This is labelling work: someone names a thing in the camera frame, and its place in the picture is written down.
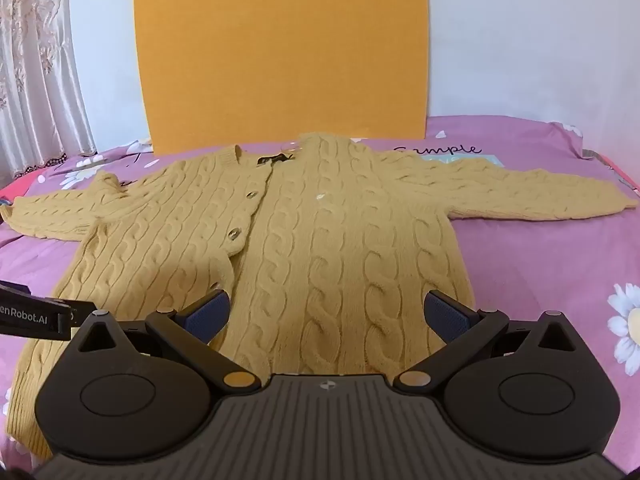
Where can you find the mattress with red edge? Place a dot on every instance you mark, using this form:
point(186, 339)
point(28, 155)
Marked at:
point(612, 167)

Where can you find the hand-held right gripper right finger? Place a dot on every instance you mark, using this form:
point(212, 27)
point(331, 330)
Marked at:
point(442, 313)

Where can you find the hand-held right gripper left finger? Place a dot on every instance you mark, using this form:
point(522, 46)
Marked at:
point(209, 316)

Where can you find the pink floral bed sheet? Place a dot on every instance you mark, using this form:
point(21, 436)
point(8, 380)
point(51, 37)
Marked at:
point(540, 270)

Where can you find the white patterned curtain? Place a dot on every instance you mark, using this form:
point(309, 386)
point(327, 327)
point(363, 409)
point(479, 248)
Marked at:
point(40, 70)

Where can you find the orange board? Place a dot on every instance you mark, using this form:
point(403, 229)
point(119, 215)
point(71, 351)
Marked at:
point(280, 55)

